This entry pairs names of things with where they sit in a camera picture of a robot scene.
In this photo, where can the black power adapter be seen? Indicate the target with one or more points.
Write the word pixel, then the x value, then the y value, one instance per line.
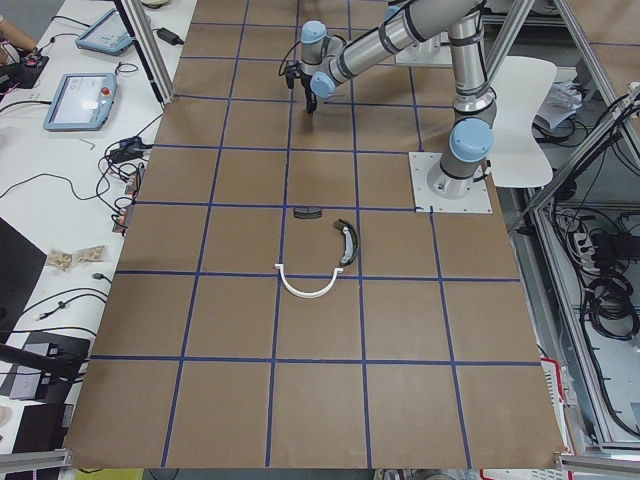
pixel 169 36

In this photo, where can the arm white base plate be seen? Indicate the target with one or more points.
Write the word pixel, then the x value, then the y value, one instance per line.
pixel 434 53
pixel 435 192

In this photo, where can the blue teach pendant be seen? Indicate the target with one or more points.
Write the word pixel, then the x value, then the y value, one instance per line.
pixel 82 102
pixel 107 35

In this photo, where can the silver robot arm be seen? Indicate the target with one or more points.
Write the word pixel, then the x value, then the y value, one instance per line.
pixel 413 30

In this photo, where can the olive brake shoe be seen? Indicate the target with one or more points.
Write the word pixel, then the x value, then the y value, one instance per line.
pixel 351 242

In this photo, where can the white plastic chair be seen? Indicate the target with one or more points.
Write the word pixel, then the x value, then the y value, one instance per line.
pixel 517 161

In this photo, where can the far blue teach pendant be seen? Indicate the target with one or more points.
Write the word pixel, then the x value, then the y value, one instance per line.
pixel 107 35

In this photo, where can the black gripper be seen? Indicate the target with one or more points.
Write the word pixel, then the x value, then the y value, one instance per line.
pixel 309 95

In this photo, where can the white curved plastic bracket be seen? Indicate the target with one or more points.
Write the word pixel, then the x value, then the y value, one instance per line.
pixel 309 288

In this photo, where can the near blue teach pendant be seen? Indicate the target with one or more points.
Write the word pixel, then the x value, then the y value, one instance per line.
pixel 82 102

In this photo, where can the dark grey brake pad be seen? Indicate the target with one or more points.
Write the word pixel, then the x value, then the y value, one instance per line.
pixel 307 212

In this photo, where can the aluminium frame post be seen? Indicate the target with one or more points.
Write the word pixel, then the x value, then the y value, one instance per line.
pixel 138 28

